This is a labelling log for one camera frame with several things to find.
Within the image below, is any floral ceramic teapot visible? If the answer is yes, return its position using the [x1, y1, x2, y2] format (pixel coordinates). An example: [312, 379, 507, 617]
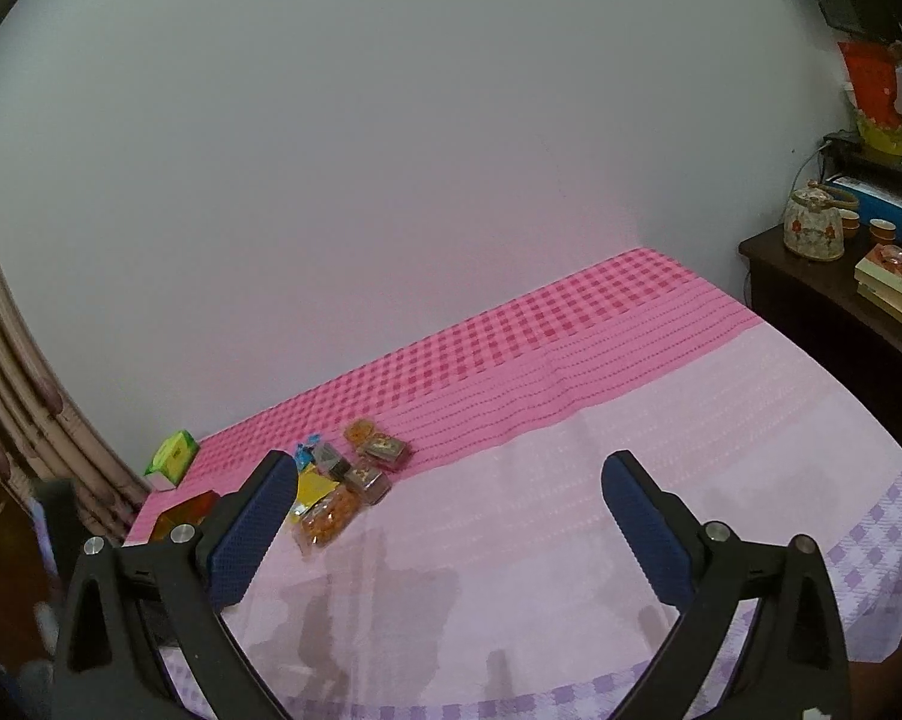
[783, 180, 861, 262]

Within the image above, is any pink checked tablecloth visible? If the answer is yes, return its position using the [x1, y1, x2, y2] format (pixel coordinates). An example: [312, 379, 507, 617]
[121, 246, 902, 720]

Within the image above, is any brown wooden door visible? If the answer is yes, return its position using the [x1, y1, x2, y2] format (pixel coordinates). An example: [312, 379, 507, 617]
[0, 450, 62, 661]

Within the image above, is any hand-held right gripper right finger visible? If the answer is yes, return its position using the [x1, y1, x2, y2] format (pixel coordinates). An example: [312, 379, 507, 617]
[601, 450, 851, 720]

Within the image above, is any large orange snack packet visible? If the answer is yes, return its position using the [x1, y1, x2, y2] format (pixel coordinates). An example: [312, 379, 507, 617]
[292, 484, 362, 556]

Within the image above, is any red paper bag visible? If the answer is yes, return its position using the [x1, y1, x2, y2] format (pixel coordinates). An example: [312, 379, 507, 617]
[838, 41, 902, 128]

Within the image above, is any dark framed panel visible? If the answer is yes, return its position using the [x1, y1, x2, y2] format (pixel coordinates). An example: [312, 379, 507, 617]
[818, 0, 902, 38]

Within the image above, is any bright yellow snack packet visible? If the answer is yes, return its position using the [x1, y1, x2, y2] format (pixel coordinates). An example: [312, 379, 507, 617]
[289, 467, 339, 522]

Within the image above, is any blue flat box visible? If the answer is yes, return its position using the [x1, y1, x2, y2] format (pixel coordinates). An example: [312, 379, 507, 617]
[826, 174, 902, 222]

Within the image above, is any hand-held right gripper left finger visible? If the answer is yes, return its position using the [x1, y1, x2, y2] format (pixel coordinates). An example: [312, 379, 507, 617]
[52, 450, 302, 720]

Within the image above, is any beige patterned curtain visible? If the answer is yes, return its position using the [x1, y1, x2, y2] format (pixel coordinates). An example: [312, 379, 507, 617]
[0, 187, 152, 548]

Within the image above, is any amber transparent tray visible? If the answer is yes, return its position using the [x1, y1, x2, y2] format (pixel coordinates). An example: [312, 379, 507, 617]
[149, 490, 223, 545]

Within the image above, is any dark shelf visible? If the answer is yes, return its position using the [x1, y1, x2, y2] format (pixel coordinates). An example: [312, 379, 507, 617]
[822, 131, 902, 181]

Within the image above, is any green tissue box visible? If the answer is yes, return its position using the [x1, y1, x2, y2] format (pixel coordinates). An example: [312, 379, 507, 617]
[145, 430, 200, 492]

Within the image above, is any dark wooden cabinet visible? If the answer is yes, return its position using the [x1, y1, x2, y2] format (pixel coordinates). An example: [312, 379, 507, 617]
[739, 225, 902, 376]

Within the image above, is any grey snack packet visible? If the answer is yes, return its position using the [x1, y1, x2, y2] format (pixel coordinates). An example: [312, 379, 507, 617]
[356, 431, 410, 473]
[341, 461, 392, 507]
[311, 441, 354, 477]

